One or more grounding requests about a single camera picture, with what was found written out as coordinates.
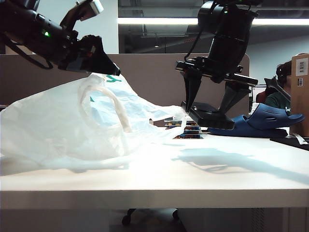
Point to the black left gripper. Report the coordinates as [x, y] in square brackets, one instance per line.
[79, 53]

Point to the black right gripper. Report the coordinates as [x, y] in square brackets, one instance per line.
[217, 70]

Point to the black power bank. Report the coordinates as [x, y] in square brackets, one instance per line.
[210, 117]

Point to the white plastic shopping bag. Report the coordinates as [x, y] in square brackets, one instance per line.
[60, 130]

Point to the computer monitor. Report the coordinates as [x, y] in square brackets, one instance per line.
[259, 89]

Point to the brown desk partition panel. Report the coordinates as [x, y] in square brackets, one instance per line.
[149, 77]

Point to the red office chair back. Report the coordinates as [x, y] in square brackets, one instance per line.
[260, 97]

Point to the blue foam slipper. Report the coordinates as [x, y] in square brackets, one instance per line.
[243, 132]
[277, 116]

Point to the red ceiling sign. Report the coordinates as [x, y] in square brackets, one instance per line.
[190, 40]

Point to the black office chair headrest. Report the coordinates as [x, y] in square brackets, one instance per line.
[274, 83]

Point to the person in green shirt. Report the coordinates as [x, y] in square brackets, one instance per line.
[277, 101]

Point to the long ceiling light strip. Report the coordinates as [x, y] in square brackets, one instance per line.
[157, 21]

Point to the black headphones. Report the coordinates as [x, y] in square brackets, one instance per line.
[279, 72]

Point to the brown cardboard box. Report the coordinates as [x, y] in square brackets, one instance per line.
[299, 104]

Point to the black flat mat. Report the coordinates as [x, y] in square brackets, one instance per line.
[292, 143]

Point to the white chair base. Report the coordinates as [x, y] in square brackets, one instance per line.
[159, 213]

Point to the black chair caster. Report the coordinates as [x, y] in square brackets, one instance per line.
[126, 220]

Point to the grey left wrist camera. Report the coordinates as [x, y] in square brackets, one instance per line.
[84, 10]

